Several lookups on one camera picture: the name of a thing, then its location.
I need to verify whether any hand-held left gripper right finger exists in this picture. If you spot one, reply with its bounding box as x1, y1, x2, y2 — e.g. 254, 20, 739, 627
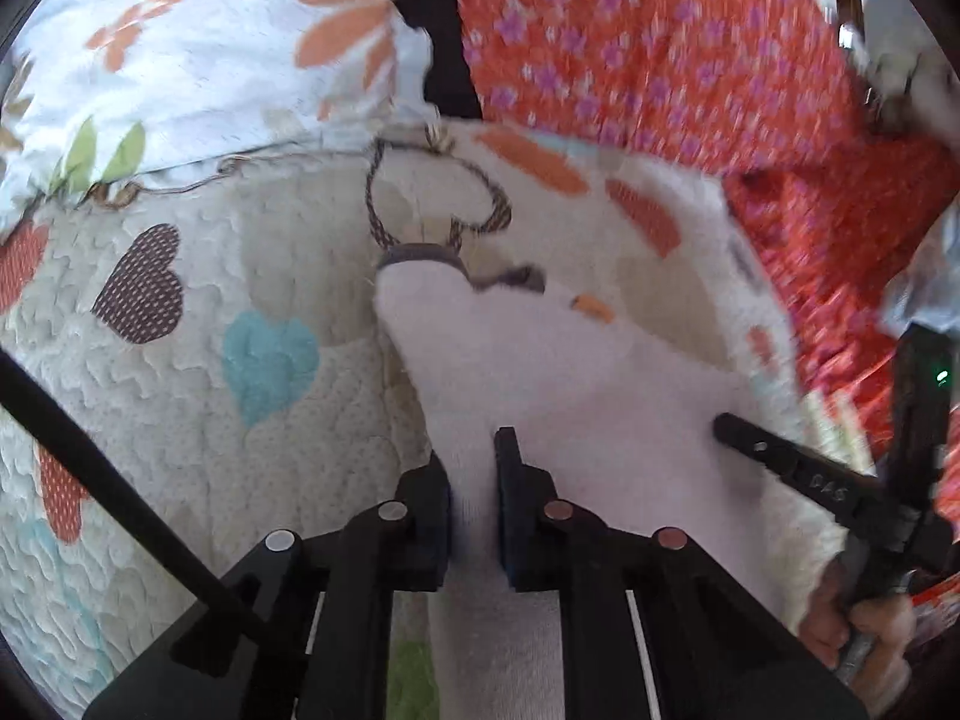
493, 426, 871, 720

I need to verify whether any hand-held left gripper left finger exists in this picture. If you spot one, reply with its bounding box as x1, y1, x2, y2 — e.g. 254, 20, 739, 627
82, 454, 455, 720

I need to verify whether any pink floral embroidered sweater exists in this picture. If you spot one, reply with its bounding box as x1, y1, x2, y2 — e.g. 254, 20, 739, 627
373, 240, 826, 720

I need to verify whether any dark cloth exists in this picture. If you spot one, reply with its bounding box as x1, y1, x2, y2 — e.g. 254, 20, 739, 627
397, 0, 485, 121

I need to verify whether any pale grey cloth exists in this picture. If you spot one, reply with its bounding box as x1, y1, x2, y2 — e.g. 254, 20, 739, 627
855, 37, 960, 140

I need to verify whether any white floral pillow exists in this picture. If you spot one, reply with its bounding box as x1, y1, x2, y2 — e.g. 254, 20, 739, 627
0, 0, 436, 233

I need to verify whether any person's right hand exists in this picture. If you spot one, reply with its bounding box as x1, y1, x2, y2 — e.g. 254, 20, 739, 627
797, 555, 922, 700

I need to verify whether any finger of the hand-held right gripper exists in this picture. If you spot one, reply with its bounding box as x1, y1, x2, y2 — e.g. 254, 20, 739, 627
711, 412, 890, 533

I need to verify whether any orange floral cloth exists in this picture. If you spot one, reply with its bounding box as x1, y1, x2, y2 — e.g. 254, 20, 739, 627
435, 0, 960, 458

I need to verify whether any quilted heart print blanket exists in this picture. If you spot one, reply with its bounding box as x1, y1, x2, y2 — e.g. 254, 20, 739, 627
0, 120, 871, 720

